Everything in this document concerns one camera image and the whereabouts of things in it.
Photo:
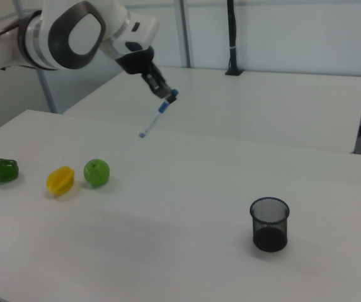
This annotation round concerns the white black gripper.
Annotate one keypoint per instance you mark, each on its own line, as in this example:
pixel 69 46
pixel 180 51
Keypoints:
pixel 136 61

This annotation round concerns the blue white marker pen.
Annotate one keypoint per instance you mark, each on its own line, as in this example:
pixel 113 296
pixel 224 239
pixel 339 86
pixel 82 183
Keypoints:
pixel 162 107

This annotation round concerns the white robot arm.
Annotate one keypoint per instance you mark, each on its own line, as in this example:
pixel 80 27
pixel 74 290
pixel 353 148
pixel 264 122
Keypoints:
pixel 35 37

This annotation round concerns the black mesh pen cup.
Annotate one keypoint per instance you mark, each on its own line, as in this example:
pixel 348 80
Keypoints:
pixel 270 236

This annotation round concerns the black pole with clamp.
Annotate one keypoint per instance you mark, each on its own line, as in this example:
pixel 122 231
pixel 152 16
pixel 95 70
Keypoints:
pixel 232 37

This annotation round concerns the white side table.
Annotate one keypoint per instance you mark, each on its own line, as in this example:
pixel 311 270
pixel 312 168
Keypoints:
pixel 262 107

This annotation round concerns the green apple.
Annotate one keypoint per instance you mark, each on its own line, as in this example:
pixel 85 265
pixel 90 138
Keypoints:
pixel 96 173

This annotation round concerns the yellow starfruit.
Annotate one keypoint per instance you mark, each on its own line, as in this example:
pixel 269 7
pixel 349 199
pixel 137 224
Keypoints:
pixel 60 182

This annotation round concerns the green bell pepper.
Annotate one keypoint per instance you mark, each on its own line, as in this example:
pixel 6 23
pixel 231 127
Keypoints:
pixel 4 171

